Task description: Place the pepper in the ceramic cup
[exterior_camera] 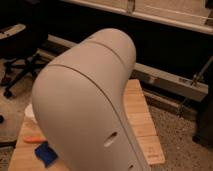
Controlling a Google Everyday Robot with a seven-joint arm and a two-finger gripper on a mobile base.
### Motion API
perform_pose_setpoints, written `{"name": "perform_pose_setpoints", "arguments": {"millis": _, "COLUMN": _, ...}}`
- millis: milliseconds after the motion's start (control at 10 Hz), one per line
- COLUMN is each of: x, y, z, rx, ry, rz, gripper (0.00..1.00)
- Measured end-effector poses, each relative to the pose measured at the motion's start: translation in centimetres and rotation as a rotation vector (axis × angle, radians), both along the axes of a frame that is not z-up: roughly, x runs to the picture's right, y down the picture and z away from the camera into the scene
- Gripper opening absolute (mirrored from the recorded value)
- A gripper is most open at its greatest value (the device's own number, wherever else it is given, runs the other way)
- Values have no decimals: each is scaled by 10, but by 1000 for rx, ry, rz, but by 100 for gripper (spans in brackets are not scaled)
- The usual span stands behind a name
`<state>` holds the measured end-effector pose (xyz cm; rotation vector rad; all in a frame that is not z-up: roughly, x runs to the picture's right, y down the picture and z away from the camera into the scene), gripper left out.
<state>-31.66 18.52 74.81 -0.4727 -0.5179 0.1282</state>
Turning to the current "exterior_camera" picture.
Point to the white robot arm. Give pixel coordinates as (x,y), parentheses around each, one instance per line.
(78,102)

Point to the blue cloth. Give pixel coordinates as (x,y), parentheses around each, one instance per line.
(46,154)

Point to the black office chair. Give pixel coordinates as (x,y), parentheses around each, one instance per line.
(20,54)

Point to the metal rail beam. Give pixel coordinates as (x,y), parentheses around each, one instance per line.
(166,80)

